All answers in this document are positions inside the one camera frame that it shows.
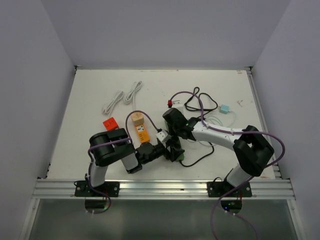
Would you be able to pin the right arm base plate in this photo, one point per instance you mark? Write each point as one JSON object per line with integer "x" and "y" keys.
{"x": 216, "y": 189}

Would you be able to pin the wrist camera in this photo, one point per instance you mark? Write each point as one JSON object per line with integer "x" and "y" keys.
{"x": 177, "y": 104}
{"x": 163, "y": 136}

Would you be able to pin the teal charger plug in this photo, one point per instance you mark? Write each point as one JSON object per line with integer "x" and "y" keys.
{"x": 224, "y": 109}

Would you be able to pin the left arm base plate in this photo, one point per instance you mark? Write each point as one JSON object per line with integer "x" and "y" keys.
{"x": 97, "y": 188}

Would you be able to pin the beige cube socket adapter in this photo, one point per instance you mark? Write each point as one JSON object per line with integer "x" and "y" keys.
{"x": 137, "y": 119}

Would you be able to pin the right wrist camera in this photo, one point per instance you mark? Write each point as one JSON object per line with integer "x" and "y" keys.
{"x": 177, "y": 104}

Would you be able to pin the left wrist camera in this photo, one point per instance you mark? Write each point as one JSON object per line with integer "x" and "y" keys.
{"x": 163, "y": 136}

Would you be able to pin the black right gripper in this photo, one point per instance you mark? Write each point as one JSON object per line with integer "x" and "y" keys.
{"x": 171, "y": 128}

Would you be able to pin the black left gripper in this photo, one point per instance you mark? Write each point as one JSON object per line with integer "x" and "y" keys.
{"x": 174, "y": 152}

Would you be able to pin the aluminium rail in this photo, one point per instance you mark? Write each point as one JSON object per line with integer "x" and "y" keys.
{"x": 265, "y": 189}

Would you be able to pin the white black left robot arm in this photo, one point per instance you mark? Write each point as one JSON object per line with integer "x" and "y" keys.
{"x": 109, "y": 147}

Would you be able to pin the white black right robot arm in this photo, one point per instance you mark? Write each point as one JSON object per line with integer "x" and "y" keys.
{"x": 252, "y": 150}

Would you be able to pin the red cube socket adapter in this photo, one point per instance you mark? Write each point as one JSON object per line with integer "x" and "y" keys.
{"x": 110, "y": 124}

